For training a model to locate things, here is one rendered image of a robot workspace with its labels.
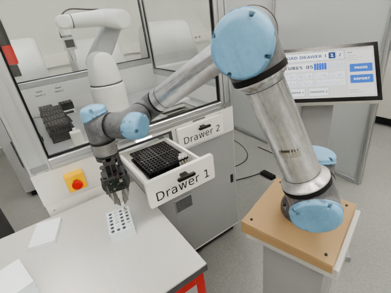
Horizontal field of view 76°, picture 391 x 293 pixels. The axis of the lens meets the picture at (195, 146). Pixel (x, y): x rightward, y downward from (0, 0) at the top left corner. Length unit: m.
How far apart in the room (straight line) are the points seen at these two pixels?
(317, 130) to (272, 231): 0.89
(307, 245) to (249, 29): 0.60
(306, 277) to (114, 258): 0.62
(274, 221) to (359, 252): 1.16
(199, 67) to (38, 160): 0.72
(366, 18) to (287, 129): 1.72
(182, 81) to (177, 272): 0.54
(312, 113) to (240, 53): 1.11
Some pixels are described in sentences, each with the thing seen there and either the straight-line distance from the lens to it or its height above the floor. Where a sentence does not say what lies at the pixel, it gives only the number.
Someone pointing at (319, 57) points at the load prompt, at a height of 1.15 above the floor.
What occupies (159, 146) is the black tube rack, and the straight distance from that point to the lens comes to 1.17.
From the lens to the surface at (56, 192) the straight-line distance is 1.18.
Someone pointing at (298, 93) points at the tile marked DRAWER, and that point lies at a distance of 1.42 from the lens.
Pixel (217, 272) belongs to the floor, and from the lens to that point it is 1.73.
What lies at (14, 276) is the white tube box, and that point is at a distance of 0.96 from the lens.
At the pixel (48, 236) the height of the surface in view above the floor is 0.78.
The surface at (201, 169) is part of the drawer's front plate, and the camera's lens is 0.97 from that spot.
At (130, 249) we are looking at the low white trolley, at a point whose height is 0.76.
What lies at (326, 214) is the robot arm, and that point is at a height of 0.98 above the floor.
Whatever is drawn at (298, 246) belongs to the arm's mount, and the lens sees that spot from 0.81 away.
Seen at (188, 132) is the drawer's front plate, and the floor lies 0.90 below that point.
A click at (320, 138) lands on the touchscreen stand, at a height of 0.71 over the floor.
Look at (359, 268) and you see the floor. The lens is 1.88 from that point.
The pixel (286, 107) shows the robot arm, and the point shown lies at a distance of 0.54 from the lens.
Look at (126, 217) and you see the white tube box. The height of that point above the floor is 0.80.
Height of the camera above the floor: 1.40
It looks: 27 degrees down
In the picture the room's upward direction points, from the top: 8 degrees counter-clockwise
